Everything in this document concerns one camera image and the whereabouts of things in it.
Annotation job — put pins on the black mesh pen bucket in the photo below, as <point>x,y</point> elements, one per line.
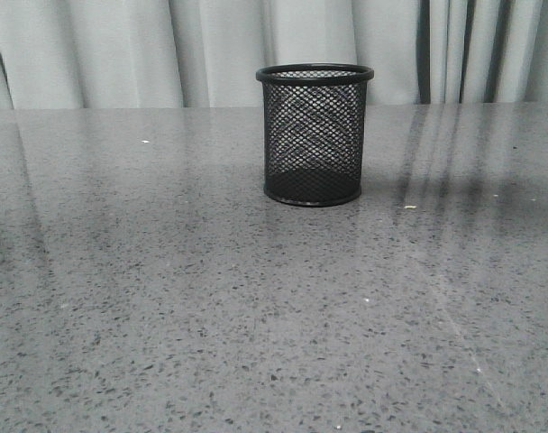
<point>314,120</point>

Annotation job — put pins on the grey curtain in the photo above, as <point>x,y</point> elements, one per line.
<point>135,54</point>

